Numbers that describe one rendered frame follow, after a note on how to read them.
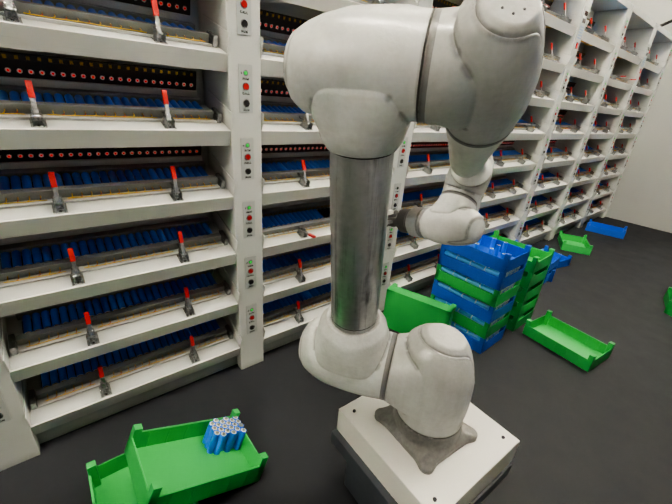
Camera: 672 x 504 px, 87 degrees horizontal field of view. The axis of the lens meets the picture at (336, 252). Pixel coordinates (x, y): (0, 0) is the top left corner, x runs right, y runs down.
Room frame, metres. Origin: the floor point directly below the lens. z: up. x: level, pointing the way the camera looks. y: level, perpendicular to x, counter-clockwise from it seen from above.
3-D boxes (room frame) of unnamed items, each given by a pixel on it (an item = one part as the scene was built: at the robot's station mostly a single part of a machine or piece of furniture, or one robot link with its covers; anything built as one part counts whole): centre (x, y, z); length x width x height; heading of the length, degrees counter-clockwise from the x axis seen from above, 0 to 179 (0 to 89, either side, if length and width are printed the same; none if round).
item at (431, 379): (0.62, -0.24, 0.44); 0.18 x 0.16 x 0.22; 74
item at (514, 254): (1.44, -0.65, 0.44); 0.30 x 0.20 x 0.08; 41
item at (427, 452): (0.63, -0.26, 0.30); 0.22 x 0.18 x 0.06; 126
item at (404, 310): (1.37, -0.40, 0.10); 0.30 x 0.08 x 0.20; 58
